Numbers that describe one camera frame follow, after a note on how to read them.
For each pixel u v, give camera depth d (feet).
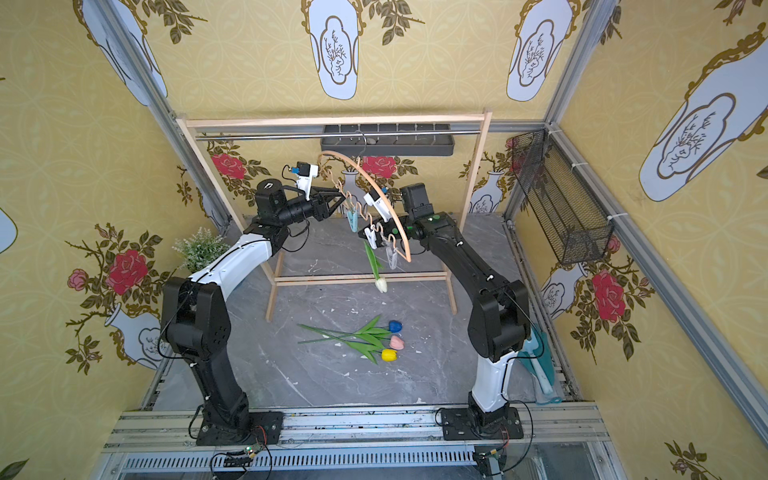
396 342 2.81
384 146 2.89
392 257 2.26
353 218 2.54
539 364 2.70
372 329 2.93
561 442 2.52
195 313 1.62
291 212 2.41
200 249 2.90
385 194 2.03
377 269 2.67
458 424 2.45
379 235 2.27
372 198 2.44
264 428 2.39
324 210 2.50
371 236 2.44
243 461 2.35
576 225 2.70
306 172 2.40
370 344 2.81
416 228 2.06
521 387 2.56
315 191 2.48
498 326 1.58
